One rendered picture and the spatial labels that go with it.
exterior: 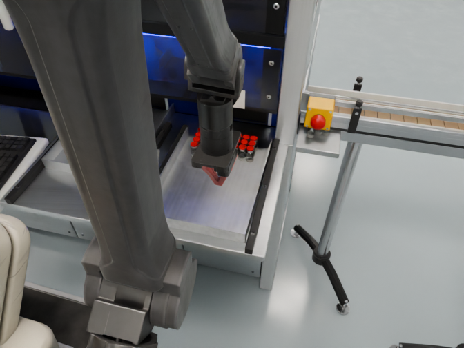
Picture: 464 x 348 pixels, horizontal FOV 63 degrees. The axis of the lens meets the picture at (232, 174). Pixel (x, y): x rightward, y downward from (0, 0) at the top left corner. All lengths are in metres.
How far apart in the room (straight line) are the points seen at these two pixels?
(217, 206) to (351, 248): 1.19
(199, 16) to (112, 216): 0.20
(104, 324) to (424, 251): 1.90
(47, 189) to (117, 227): 0.82
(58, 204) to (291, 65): 0.69
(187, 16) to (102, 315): 0.30
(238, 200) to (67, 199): 0.44
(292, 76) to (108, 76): 0.83
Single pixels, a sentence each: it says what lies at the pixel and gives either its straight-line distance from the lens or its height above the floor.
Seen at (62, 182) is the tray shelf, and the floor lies 0.88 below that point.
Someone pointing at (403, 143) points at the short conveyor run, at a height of 0.87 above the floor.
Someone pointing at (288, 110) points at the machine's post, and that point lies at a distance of 1.07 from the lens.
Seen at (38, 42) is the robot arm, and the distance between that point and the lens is 0.21.
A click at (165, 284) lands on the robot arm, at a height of 1.29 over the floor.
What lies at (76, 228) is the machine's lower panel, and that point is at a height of 0.17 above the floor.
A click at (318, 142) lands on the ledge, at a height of 0.88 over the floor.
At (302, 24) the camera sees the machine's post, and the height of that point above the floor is 1.25.
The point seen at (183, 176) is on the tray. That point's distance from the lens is 1.04.
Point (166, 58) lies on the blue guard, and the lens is 1.08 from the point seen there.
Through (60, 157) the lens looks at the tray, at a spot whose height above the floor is 0.88.
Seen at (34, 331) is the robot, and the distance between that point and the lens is 0.48.
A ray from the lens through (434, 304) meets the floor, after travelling 2.02.
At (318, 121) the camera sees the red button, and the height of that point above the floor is 1.01.
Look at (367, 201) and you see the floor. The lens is 2.27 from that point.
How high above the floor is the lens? 1.62
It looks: 45 degrees down
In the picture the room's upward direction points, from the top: straight up
